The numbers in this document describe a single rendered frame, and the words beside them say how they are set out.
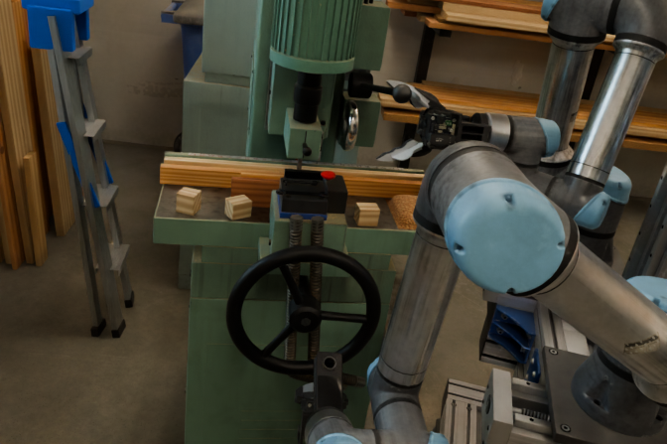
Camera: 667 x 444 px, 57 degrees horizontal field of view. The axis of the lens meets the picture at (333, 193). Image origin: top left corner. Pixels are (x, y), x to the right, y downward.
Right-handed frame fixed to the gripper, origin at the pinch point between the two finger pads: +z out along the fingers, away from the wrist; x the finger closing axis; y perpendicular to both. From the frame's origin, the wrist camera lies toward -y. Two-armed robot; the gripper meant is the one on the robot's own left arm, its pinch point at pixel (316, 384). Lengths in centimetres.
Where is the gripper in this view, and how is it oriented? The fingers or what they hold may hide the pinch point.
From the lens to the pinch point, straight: 120.7
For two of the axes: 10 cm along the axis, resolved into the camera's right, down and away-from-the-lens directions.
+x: 9.9, 1.1, 1.3
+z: -1.4, 0.4, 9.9
